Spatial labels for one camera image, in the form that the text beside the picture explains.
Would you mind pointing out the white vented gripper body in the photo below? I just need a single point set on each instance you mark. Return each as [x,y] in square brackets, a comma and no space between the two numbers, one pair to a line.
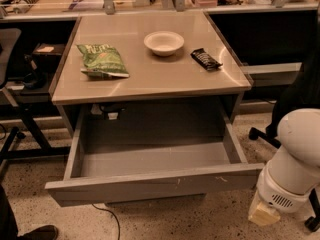
[274,191]

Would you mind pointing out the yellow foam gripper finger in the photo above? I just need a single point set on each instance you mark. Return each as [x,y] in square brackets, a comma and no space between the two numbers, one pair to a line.
[261,214]

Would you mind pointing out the grey top drawer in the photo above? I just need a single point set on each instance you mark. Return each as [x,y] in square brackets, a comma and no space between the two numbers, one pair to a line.
[154,149]

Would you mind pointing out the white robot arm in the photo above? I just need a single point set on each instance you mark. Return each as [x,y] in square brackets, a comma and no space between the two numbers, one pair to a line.
[299,145]

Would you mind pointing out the grey drawer cabinet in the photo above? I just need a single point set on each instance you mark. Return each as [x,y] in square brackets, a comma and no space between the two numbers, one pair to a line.
[151,77]

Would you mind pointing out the black office chair right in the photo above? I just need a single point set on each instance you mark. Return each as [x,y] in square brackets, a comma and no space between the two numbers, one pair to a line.
[302,93]

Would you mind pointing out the black snack bar wrapper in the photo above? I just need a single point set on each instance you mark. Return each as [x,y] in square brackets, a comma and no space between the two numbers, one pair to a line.
[205,60]

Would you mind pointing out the white bowl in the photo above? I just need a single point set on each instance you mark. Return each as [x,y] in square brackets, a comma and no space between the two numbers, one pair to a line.
[164,43]

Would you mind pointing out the dark shoe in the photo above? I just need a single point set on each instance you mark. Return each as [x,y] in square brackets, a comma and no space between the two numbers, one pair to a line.
[47,232]

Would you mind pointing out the green chip bag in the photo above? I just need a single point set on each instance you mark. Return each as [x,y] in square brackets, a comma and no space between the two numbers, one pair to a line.
[102,60]

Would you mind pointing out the black box with label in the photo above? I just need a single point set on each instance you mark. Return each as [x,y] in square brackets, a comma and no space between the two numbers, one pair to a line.
[47,56]

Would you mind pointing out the grey office chair left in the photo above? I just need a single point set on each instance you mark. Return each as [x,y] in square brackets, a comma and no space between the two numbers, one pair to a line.
[8,39]

